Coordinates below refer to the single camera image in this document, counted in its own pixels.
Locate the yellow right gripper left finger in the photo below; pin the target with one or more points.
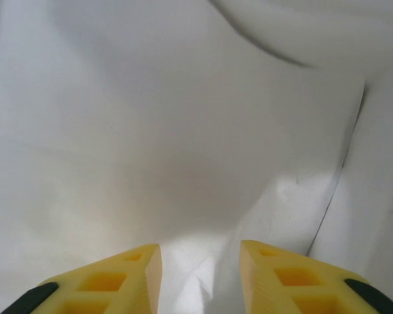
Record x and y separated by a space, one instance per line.
118 281

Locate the printed paper carrier bag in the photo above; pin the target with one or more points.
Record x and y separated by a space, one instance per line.
150 131

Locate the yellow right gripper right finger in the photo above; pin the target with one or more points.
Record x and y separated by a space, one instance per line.
298 281

